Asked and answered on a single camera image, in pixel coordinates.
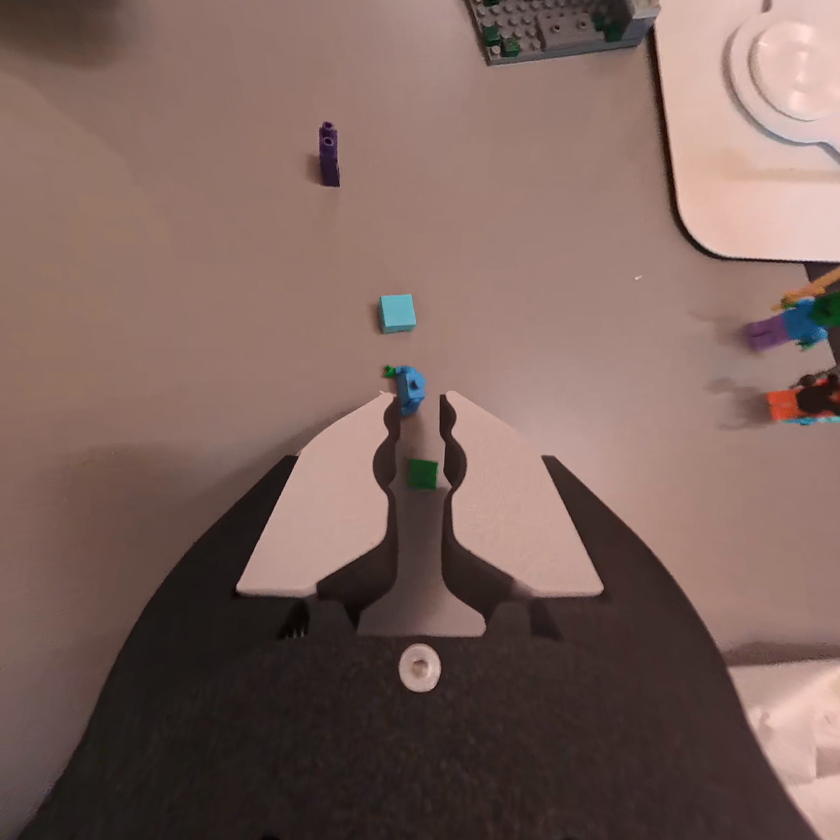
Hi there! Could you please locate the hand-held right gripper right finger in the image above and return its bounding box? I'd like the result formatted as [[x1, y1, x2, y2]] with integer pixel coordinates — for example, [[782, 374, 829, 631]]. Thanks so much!
[[437, 391, 605, 636]]

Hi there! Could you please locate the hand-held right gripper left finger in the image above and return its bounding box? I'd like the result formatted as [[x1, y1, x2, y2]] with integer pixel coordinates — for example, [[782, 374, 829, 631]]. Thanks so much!
[[235, 392, 402, 636]]

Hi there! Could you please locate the small blue toy creature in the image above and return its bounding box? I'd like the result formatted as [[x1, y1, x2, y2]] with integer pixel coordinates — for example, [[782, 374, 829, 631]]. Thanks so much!
[[382, 364, 428, 418]]

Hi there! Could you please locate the light blue cube brick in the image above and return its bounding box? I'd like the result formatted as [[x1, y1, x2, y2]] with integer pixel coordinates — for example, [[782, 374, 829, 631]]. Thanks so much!
[[378, 293, 418, 336]]

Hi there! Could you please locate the small orange grey brick model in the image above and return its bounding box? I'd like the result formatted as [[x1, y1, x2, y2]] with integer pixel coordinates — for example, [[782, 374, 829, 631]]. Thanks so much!
[[764, 370, 840, 428]]

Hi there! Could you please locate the green headed toy minifigure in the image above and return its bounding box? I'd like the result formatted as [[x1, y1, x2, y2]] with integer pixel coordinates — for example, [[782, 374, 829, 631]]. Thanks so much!
[[744, 287, 840, 356]]

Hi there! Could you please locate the purple toy legs piece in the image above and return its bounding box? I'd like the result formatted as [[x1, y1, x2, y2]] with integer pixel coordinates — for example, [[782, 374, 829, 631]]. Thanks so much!
[[318, 119, 343, 190]]

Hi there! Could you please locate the gold toy sword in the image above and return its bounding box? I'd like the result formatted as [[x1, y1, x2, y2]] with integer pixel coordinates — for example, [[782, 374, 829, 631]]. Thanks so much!
[[773, 265, 840, 311]]

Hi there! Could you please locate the white crumpled paper bag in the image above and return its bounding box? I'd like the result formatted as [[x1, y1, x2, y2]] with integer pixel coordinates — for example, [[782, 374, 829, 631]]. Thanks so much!
[[727, 659, 840, 840]]

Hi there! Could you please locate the white rounded board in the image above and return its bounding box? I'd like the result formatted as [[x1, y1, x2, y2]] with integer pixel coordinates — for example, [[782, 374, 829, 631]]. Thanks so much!
[[649, 0, 840, 264]]

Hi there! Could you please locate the grey brick building model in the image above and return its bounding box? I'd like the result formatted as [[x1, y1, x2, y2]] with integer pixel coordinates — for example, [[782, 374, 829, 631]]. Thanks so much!
[[464, 0, 661, 67]]

